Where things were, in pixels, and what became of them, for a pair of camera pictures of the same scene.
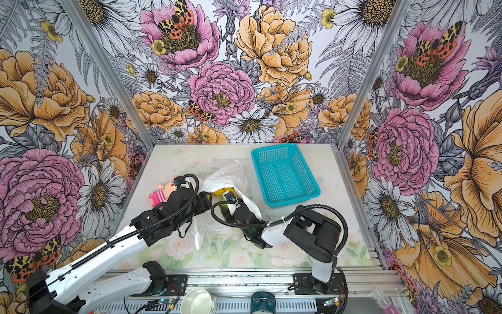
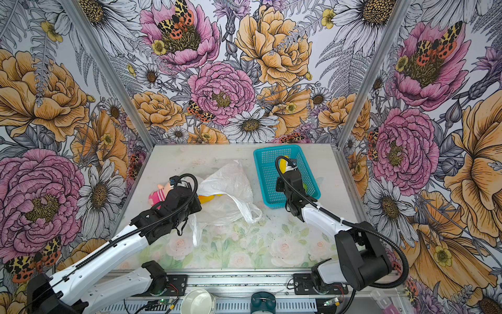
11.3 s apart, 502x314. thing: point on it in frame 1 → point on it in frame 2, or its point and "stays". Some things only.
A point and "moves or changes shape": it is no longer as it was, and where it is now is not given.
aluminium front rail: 254,284 stays
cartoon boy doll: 161,195 stays
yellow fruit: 221,191 → 284,163
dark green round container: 263,302 stays
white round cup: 199,301 stays
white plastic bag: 231,176 moves or changes shape
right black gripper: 227,213 → 280,180
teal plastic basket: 284,175 stays
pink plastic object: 384,302 stays
